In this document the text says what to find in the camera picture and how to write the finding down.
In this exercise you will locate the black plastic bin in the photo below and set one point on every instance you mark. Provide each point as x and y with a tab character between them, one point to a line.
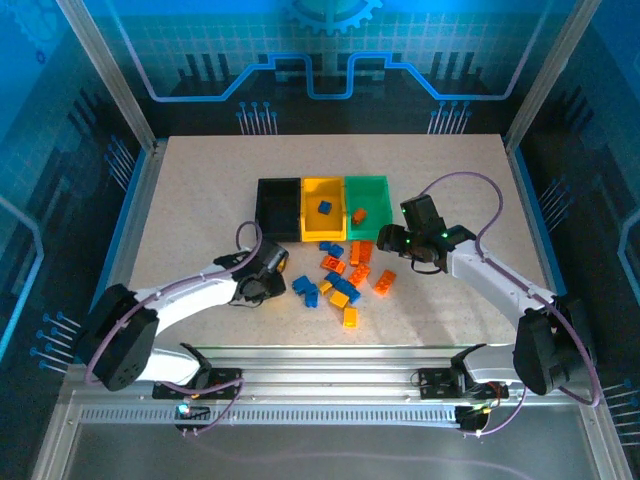
280	210

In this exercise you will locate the side rail with blue strip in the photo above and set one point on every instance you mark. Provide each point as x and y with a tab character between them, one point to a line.
537	225
135	220

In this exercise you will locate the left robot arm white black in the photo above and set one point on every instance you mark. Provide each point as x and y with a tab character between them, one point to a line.
190	295

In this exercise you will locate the yellow lego brick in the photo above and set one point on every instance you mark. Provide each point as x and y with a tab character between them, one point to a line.
338	298
351	317
325	286

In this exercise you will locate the grey metal front panel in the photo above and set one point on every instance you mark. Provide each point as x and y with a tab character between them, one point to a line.
150	460

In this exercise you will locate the aluminium front beam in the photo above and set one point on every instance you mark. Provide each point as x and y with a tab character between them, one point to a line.
325	375

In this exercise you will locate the aluminium frame post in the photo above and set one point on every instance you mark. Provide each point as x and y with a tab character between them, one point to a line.
549	75
109	75

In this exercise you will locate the long blue lego brick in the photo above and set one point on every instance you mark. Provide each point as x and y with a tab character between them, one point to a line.
349	290

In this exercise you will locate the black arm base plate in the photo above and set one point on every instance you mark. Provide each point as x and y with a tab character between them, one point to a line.
225	380
435	382

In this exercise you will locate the yellow plastic bin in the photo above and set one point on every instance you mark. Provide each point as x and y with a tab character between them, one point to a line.
315	222

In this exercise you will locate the green plastic bin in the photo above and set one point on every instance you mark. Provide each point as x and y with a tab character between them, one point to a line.
376	210

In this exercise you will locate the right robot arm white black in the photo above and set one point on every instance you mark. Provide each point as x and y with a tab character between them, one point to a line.
490	280

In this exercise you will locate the controller board with lights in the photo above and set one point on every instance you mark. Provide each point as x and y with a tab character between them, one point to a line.
192	412
470	417

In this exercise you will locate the small orange lego brick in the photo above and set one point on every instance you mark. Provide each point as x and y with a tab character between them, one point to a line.
359	216

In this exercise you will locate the long orange lego brick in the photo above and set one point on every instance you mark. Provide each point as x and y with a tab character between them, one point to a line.
361	251

